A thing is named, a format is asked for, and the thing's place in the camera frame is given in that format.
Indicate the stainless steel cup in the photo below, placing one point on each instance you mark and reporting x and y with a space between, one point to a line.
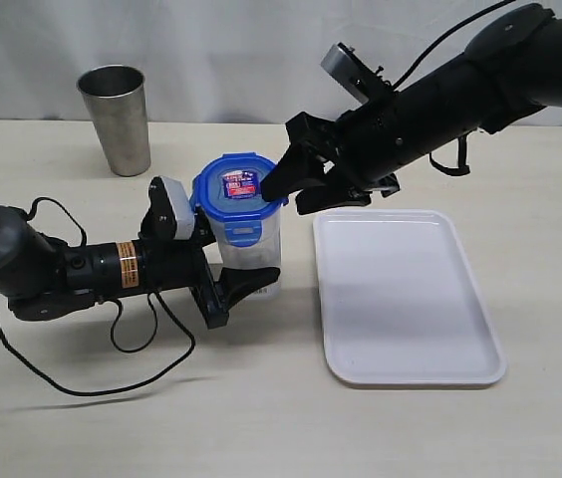
115 100

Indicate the blue plastic lid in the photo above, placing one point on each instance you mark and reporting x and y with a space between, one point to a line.
229 192

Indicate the white backdrop curtain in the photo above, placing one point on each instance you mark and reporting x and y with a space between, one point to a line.
220 61

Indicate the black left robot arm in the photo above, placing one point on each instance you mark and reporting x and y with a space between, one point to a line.
44 278

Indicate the clear plastic tall container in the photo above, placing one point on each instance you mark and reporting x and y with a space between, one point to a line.
251 254

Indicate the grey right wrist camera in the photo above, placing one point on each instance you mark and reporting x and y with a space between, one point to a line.
340 64

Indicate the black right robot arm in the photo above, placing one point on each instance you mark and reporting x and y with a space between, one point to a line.
510 70

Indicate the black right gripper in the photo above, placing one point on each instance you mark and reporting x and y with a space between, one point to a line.
312 166

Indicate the white rectangular tray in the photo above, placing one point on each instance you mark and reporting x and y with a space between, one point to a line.
399 304

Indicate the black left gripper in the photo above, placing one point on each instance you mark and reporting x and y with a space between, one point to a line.
177 264

